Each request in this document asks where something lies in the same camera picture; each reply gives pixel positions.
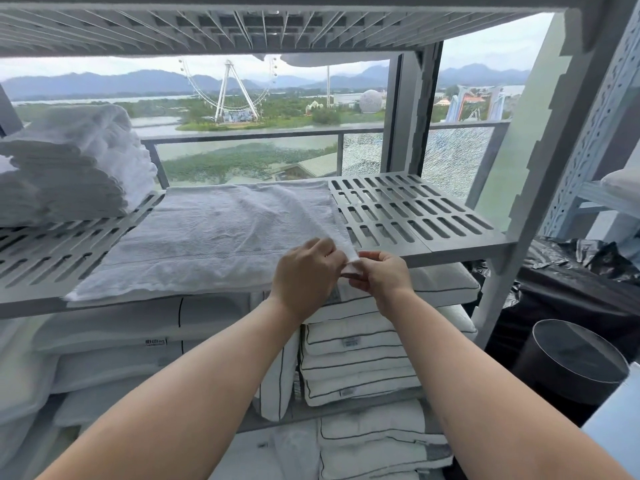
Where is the person's left hand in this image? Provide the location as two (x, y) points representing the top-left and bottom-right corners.
(268, 237), (349, 325)

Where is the person's right hand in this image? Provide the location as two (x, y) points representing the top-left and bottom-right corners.
(343, 250), (416, 315)

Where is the white hand towel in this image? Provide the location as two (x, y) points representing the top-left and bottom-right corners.
(0, 103), (145, 163)
(63, 180), (362, 303)

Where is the person's right forearm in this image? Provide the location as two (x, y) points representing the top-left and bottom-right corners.
(385, 289), (640, 480)

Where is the person's left forearm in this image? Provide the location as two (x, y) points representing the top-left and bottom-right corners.
(37, 294), (301, 480)

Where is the stack of black-piped white pillows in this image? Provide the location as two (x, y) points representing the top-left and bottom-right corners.
(252, 262), (481, 480)

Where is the grey slotted shelf board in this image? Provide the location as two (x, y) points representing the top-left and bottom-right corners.
(0, 170), (521, 318)

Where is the grey roofed building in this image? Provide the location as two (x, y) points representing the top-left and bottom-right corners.
(272, 152), (342, 181)

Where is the glass balcony railing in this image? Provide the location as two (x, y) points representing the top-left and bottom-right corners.
(141, 119), (512, 201)

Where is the white dome building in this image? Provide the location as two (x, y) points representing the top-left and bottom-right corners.
(359, 89), (384, 114)

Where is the dark grey round bin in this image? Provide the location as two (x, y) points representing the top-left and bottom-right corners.
(509, 319), (630, 407)

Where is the blue water slide structure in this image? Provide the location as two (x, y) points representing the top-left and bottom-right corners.
(442, 84), (512, 123)

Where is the white ferris wheel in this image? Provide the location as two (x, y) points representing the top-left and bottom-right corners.
(179, 57), (279, 125)

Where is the white hanging sheet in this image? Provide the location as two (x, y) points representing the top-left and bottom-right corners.
(249, 53), (392, 69)

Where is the stack of folded white towels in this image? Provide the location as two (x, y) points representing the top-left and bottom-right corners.
(0, 154), (43, 228)
(0, 144), (160, 221)

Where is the pale green glass partition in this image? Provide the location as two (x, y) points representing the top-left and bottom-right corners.
(505, 12), (573, 235)

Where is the grey perforated metal rack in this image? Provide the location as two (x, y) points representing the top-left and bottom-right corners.
(542, 4), (640, 241)

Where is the white linen bundle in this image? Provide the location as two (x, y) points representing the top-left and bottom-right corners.
(599, 167), (640, 203)

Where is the grey ribbed shelf board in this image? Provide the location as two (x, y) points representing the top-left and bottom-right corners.
(0, 0), (569, 58)

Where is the dark window frame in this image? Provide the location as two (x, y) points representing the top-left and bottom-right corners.
(382, 42), (426, 175)
(0, 84), (25, 138)

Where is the grey notched shelf post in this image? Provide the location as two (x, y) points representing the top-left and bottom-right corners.
(413, 42), (445, 175)
(472, 0), (640, 348)

